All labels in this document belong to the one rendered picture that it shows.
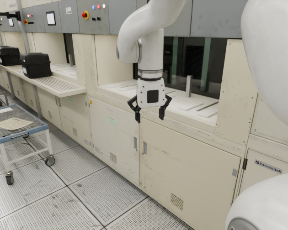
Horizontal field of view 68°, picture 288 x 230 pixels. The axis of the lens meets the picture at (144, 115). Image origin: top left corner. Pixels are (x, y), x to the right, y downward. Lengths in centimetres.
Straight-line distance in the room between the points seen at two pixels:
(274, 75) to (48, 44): 321
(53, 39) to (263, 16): 320
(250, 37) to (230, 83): 79
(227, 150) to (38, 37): 279
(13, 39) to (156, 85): 419
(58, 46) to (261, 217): 331
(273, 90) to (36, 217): 185
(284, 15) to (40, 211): 193
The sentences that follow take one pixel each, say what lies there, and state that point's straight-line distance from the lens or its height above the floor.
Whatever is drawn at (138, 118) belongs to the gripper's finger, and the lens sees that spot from 78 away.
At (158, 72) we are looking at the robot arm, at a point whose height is 119.
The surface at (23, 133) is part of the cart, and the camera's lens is 222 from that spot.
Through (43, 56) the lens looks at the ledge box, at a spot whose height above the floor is 104.
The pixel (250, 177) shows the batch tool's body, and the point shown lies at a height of 65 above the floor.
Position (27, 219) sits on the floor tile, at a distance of 198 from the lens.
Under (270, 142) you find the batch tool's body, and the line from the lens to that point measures 109.
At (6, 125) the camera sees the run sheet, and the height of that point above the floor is 46.
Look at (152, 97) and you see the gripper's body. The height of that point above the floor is 110.
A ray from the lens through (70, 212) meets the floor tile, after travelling 191.
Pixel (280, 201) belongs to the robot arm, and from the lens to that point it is 24.
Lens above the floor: 132
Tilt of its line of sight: 22 degrees down
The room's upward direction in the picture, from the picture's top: straight up
